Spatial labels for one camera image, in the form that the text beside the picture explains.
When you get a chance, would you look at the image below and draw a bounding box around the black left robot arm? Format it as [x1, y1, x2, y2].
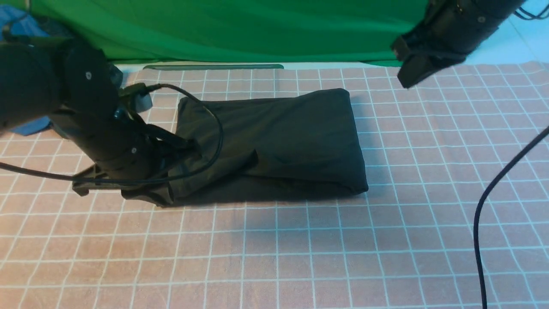
[1, 38, 198, 190]

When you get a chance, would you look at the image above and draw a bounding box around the black right camera cable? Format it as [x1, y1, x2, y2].
[473, 124, 549, 309]

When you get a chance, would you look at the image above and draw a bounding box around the black left camera cable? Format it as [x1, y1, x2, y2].
[0, 84, 224, 187]

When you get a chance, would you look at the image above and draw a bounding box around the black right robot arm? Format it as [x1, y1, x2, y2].
[390, 0, 523, 88]

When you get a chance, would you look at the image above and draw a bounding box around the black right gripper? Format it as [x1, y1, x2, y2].
[391, 0, 500, 89]

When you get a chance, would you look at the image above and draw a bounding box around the blue crumpled garment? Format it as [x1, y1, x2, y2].
[0, 4, 51, 136]

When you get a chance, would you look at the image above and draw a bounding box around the dark gray crumpled garment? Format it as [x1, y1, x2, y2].
[21, 16, 122, 139]

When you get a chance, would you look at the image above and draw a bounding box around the green strip at table edge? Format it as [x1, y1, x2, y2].
[143, 64, 284, 71]

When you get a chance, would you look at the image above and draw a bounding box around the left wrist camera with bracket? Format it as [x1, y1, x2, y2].
[118, 83, 157, 113]

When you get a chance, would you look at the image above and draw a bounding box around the dark gray long-sleeve top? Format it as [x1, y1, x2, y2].
[122, 88, 369, 207]

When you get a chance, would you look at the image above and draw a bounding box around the pink grid-pattern table mat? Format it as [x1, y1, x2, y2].
[0, 61, 548, 309]

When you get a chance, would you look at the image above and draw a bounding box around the black camera cable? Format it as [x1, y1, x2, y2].
[473, 124, 549, 309]
[0, 84, 224, 187]

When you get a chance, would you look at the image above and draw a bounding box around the green backdrop cloth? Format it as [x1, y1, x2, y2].
[0, 0, 434, 67]

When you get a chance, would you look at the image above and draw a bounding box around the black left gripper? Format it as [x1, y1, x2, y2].
[71, 124, 202, 196]

